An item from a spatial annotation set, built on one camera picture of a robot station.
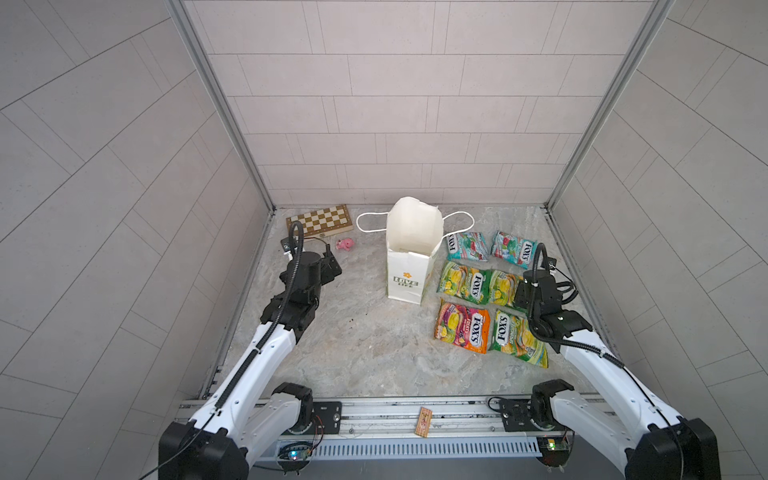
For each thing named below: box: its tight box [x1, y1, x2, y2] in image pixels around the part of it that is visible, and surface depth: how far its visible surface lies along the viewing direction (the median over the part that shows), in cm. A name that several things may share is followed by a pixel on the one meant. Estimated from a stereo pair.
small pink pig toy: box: [335, 238, 355, 251], surface depth 104 cm
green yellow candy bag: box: [488, 310, 549, 369], surface depth 82 cm
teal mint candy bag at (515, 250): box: [491, 230, 538, 270], surface depth 104 cm
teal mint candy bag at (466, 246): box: [446, 232, 488, 262], surface depth 104 cm
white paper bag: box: [356, 196, 475, 305], surface depth 86 cm
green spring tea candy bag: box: [437, 261, 490, 305], surface depth 95 cm
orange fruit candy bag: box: [433, 298, 491, 355], surface depth 86 cm
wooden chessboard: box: [286, 204, 354, 237], surface depth 110 cm
